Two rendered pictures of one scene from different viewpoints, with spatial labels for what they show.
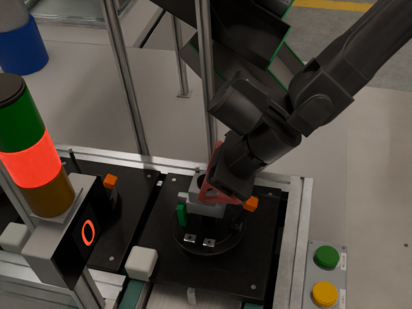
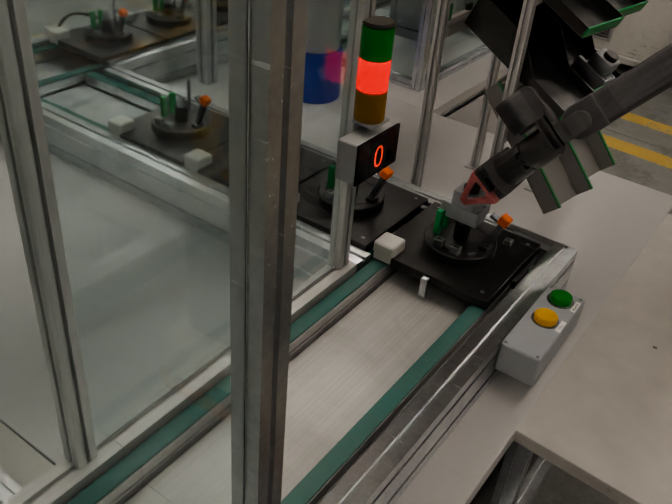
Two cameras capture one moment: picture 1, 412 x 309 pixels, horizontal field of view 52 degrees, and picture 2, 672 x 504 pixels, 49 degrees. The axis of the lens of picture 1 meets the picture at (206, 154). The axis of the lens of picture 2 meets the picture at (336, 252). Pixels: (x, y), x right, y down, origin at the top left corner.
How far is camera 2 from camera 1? 77 cm
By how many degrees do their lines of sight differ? 16
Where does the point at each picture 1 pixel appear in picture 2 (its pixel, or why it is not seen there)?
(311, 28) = not seen: outside the picture
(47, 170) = (381, 84)
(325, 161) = (604, 263)
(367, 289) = (594, 361)
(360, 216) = (618, 313)
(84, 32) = not seen: hidden behind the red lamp
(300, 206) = (553, 264)
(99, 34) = (399, 91)
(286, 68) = (592, 158)
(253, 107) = (531, 112)
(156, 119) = (434, 178)
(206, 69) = not seen: hidden behind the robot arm
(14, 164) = (367, 70)
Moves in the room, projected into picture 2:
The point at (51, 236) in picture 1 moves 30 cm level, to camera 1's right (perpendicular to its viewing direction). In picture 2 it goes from (360, 138) to (553, 179)
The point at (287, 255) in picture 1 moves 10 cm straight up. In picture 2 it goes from (523, 287) to (536, 242)
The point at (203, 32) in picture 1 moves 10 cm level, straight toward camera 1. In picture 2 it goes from (514, 70) to (506, 88)
